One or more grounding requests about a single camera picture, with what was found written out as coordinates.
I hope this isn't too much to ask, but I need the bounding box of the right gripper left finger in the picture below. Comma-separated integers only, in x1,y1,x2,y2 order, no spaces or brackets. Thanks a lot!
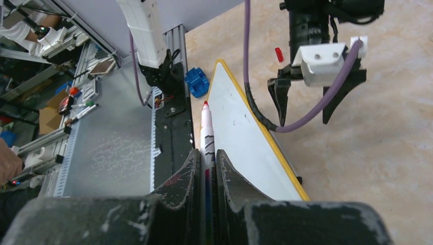
2,149,200,244

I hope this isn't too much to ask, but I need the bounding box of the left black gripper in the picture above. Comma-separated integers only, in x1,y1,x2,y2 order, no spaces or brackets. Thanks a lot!
267,1,384,127

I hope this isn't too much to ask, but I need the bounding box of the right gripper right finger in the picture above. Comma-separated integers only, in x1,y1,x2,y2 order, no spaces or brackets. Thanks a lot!
215,150,394,244

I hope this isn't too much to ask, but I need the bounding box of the red marker cap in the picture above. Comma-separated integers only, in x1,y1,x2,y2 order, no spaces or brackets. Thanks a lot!
274,47,284,63

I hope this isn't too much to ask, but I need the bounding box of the red white marker pen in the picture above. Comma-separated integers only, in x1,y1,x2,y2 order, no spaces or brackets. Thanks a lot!
200,101,215,244

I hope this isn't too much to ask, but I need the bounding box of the white whiteboard yellow edge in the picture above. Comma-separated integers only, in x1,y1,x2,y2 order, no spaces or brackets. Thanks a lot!
206,59,309,201

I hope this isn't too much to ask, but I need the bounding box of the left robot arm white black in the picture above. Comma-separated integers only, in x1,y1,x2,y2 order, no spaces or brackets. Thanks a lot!
118,1,384,133

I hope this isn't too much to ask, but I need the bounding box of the person's hand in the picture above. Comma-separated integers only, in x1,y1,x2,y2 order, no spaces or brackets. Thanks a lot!
1,138,23,184

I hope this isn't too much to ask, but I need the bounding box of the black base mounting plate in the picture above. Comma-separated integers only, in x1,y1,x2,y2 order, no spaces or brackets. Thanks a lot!
153,61,195,193

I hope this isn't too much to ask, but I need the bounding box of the blue toy car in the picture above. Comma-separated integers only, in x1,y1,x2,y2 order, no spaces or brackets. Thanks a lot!
184,67,210,98

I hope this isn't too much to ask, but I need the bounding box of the cluttered background workbench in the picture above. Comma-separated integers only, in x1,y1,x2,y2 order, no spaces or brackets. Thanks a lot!
1,1,119,145

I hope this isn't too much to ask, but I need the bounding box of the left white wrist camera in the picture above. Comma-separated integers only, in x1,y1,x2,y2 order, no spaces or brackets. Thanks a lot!
292,35,369,88

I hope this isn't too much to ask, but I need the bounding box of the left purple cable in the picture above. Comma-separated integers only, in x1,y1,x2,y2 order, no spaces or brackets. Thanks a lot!
243,0,364,134

